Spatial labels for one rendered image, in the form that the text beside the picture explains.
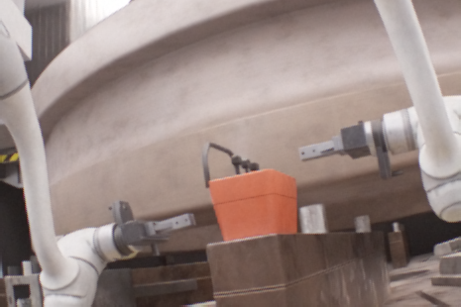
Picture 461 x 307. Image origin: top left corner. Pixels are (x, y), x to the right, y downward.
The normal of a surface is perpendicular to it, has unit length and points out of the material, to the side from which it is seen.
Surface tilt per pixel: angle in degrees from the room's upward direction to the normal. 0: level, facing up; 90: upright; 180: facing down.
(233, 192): 97
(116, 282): 90
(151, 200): 90
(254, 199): 97
